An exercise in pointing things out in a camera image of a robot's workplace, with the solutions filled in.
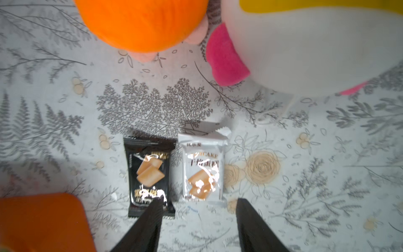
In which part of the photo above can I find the white cookie packet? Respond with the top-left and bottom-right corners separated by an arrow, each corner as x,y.
178,127 -> 232,203

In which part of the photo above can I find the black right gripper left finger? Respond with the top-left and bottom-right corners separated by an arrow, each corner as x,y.
111,199 -> 163,252

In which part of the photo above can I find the black cookie packet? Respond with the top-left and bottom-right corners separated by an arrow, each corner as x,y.
123,136 -> 176,218

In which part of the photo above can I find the orange plastic storage box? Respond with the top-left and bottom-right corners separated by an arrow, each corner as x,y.
1,193 -> 96,252

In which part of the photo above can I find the orange pink black-haired doll plush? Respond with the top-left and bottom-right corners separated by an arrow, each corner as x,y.
75,0 -> 208,63

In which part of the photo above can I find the white pink owl plush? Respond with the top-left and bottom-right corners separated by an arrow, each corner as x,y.
206,1 -> 403,97

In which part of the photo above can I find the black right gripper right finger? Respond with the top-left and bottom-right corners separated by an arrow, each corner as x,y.
236,198 -> 289,252

